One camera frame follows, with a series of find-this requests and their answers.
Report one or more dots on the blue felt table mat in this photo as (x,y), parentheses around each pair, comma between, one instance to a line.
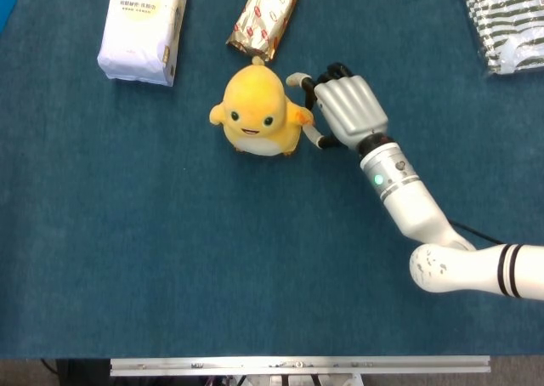
(212,233)

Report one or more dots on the white tissue paper pack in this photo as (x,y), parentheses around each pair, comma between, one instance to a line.
(142,29)

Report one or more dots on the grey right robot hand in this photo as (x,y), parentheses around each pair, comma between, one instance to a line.
(350,107)

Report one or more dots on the striped cloths in plastic bag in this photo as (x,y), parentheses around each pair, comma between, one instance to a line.
(506,24)

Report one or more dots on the aluminium rail frame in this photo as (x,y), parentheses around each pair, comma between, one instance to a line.
(299,365)

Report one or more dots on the yellow dinosaur plush toy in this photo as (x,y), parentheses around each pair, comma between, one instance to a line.
(255,114)

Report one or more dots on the blue cardboard box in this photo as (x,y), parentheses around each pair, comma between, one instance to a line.
(5,5)

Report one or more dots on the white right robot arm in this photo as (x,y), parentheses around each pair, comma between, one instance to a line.
(438,224)

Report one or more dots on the gold foil snack package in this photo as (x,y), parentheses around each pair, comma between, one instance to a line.
(265,18)

